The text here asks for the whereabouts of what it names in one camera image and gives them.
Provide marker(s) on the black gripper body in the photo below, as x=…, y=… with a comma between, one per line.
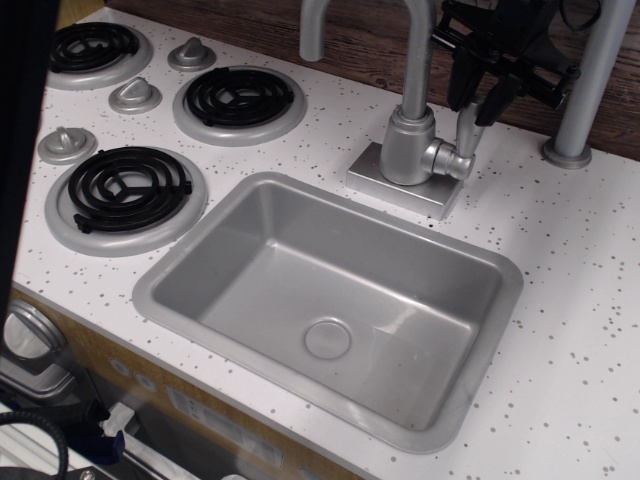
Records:
x=511, y=39

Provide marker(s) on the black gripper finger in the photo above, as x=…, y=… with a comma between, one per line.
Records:
x=465, y=76
x=498, y=100

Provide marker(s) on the silver faucet lever handle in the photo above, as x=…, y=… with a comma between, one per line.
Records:
x=468, y=133

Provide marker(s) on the grey support pole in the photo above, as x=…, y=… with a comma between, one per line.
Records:
x=568, y=149

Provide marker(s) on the silver toy faucet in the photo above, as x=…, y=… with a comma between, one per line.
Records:
x=413, y=168

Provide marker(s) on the back right stove burner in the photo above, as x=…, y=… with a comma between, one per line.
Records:
x=239, y=106

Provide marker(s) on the stove burner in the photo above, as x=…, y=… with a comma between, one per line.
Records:
x=92, y=55
x=239, y=106
x=125, y=201

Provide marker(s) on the grey toy sink basin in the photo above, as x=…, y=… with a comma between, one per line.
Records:
x=388, y=326

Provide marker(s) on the top grey stove knob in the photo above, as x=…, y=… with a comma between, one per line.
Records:
x=191, y=56

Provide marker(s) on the grey stove knob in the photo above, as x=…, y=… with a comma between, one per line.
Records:
x=135, y=97
x=66, y=146
x=191, y=56

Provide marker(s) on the middle grey stove knob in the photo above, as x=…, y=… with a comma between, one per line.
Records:
x=135, y=97

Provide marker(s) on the front right stove burner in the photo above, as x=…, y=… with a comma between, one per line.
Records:
x=125, y=201

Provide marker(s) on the back left stove burner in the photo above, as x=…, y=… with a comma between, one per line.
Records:
x=92, y=55

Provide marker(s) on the lower grey stove knob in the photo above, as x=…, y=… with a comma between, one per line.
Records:
x=66, y=146

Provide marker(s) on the dark foreground object left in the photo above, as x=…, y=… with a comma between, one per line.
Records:
x=27, y=30

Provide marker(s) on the silver oven dial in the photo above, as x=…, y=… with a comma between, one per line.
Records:
x=30, y=339

